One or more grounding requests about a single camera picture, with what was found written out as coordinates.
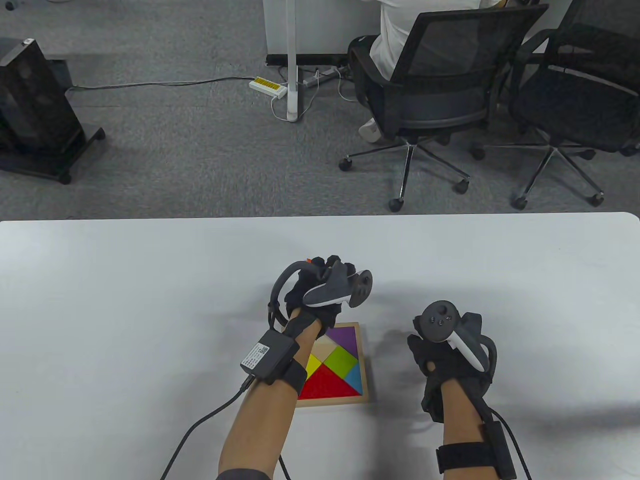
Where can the person's left hand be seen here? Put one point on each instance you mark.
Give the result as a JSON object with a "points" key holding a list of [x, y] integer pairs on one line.
{"points": [[320, 315]]}

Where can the person's right hand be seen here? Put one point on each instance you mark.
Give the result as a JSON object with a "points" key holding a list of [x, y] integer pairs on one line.
{"points": [[450, 362]]}

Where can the purple triangle tangram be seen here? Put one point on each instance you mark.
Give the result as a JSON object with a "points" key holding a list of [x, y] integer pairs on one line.
{"points": [[345, 337]]}

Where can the natural wood triangle tangram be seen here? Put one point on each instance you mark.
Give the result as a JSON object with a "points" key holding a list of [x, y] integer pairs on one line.
{"points": [[325, 350]]}

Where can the green square tangram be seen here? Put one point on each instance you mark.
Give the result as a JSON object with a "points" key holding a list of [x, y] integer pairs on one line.
{"points": [[342, 362]]}

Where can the yellow triangle tangram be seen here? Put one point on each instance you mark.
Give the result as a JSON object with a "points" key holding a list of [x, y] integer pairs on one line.
{"points": [[312, 367]]}

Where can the wooden square tray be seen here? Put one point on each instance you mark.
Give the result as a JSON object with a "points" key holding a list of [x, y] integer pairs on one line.
{"points": [[365, 360]]}

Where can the red triangle tangram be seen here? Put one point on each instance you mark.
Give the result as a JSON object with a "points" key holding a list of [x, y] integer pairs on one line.
{"points": [[330, 387]]}

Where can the blue triangle tangram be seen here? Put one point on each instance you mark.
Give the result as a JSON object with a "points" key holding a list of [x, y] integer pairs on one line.
{"points": [[354, 380]]}

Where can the person's right forearm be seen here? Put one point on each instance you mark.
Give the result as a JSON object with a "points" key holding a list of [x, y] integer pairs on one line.
{"points": [[465, 425]]}

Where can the person's left forearm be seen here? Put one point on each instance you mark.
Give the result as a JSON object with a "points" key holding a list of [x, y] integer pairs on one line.
{"points": [[260, 425]]}

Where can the grey right hand controller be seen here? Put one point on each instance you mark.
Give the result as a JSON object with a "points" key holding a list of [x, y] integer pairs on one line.
{"points": [[440, 320]]}

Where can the grey hand controller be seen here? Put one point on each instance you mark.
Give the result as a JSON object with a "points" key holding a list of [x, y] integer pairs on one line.
{"points": [[360, 290], [440, 320]]}

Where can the grey left hand controller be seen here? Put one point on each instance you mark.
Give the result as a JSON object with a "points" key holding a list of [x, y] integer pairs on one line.
{"points": [[360, 290]]}

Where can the black left wrist sensor box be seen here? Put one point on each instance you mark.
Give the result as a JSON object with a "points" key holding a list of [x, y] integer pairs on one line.
{"points": [[270, 352]]}

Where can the black wrist sensor box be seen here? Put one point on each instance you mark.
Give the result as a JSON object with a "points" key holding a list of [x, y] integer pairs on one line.
{"points": [[465, 457], [270, 352]]}

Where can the black right wrist sensor box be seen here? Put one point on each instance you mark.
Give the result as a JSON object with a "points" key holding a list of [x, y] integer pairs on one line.
{"points": [[465, 457]]}

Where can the white and yellow power strip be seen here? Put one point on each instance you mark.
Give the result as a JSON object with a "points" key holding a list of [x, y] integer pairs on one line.
{"points": [[267, 86]]}

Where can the grey power strip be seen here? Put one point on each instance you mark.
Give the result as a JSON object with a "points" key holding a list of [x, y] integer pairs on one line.
{"points": [[322, 76]]}

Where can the black mesh office chair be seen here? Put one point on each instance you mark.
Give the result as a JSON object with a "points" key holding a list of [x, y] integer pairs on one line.
{"points": [[575, 110], [450, 105]]}

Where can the black desk crossbar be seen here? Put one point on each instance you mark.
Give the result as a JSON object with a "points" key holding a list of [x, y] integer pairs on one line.
{"points": [[320, 59]]}

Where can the white desk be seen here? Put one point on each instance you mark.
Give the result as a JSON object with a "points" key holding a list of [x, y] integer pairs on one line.
{"points": [[325, 25]]}

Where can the black wheeled cart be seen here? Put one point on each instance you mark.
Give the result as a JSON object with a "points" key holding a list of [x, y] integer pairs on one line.
{"points": [[50, 167]]}

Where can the black computer tower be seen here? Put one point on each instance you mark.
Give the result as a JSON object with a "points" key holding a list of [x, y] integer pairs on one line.
{"points": [[30, 100]]}

